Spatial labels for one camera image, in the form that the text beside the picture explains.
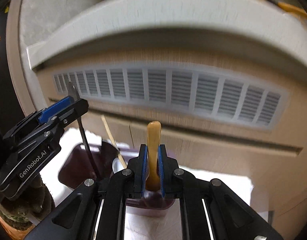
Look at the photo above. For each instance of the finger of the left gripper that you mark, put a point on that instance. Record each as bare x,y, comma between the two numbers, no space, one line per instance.
71,113
54,109

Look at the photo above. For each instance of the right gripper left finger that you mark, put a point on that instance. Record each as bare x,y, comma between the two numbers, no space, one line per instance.
95,209

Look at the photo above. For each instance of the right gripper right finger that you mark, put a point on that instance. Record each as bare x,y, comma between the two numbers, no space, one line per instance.
210,211

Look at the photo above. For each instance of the long black handled spoon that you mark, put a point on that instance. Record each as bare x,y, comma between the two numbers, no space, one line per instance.
75,94

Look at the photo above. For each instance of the wooden chopstick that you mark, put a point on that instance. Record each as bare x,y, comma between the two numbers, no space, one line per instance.
111,138

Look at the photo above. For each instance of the wooden spoon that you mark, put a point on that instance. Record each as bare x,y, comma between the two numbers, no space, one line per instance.
153,141

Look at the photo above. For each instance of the white textured table cloth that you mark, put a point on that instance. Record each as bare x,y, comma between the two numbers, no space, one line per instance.
167,226

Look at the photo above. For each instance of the purple plastic utensil holder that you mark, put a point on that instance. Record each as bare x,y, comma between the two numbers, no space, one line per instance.
77,168

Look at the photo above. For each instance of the large grey vent grille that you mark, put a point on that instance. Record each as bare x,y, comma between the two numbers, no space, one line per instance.
195,89

